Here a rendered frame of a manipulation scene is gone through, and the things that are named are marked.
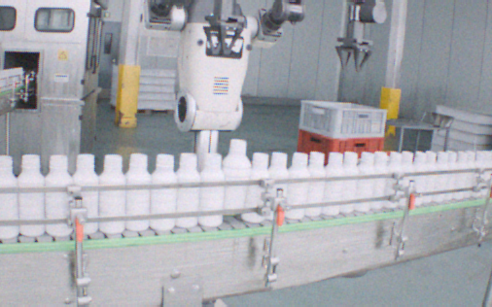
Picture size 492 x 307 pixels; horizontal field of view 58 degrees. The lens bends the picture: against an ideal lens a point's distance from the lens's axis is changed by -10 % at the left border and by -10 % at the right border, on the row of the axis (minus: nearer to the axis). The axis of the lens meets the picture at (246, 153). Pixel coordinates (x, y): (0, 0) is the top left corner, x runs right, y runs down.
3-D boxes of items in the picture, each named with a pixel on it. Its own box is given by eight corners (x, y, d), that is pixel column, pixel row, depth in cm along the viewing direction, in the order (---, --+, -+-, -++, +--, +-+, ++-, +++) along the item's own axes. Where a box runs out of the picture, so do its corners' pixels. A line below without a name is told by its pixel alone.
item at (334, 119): (334, 138, 351) (337, 108, 347) (297, 128, 383) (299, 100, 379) (385, 137, 387) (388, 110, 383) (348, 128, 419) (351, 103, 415)
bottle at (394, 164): (374, 205, 144) (383, 152, 141) (382, 202, 149) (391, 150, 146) (392, 210, 141) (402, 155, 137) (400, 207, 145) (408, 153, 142)
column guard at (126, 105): (117, 126, 848) (122, 64, 827) (112, 123, 882) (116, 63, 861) (138, 127, 868) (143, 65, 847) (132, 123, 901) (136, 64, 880)
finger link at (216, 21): (217, 53, 118) (221, 16, 116) (205, 53, 124) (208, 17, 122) (242, 56, 121) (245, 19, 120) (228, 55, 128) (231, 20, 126)
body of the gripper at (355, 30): (351, 46, 151) (353, 22, 150) (372, 47, 142) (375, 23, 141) (335, 43, 148) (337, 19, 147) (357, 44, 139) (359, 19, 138)
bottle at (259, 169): (254, 215, 125) (263, 152, 123) (268, 222, 121) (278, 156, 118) (234, 217, 122) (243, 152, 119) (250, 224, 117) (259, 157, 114)
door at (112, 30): (80, 98, 1235) (87, 19, 1195) (79, 98, 1244) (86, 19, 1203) (116, 99, 1285) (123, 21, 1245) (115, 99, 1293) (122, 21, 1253)
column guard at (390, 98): (385, 136, 1088) (391, 88, 1067) (373, 133, 1121) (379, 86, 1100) (397, 136, 1107) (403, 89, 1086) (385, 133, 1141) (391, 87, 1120)
